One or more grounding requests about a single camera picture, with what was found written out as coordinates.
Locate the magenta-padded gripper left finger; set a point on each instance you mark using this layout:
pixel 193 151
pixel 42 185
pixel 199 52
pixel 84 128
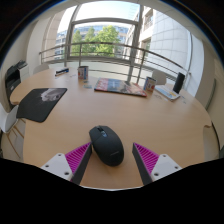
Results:
pixel 60 164

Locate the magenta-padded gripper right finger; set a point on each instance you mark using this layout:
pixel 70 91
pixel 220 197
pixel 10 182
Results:
pixel 163 164

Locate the black computer mouse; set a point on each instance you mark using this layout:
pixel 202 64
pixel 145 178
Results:
pixel 107 146

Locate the black mouse pad with print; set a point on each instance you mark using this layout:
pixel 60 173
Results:
pixel 36 106

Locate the white chair with wooden legs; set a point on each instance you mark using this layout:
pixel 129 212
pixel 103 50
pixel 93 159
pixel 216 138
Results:
pixel 6 121

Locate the black upright speaker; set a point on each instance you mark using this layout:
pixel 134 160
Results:
pixel 179 82

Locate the red magazine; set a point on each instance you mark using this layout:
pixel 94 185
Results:
pixel 118 87

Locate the black and white printer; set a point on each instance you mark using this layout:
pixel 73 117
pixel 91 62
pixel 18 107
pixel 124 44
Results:
pixel 12 78

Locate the metal balcony railing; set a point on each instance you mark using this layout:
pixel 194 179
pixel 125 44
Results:
pixel 100 43

